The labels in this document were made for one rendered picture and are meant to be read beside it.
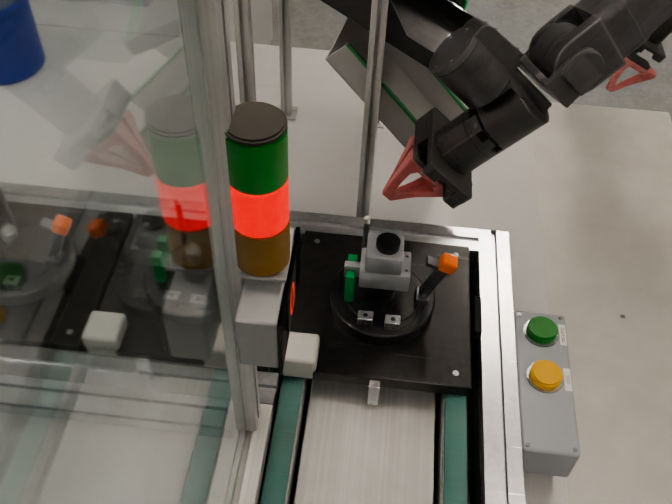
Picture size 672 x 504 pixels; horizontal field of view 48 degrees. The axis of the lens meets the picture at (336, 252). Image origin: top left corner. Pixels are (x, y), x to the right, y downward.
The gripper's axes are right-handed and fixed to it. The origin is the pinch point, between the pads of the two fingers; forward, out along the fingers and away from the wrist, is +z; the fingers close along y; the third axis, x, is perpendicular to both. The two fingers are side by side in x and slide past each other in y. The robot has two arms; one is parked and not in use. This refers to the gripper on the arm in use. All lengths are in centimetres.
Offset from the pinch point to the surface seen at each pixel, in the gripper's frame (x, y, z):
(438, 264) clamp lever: 12.6, 0.3, 3.8
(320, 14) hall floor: 50, -232, 109
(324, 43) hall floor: 53, -210, 106
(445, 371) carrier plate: 20.4, 9.8, 9.2
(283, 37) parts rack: -7, -52, 24
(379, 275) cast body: 7.8, 2.3, 9.2
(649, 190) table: 55, -41, -8
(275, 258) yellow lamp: -14.3, 21.3, -1.5
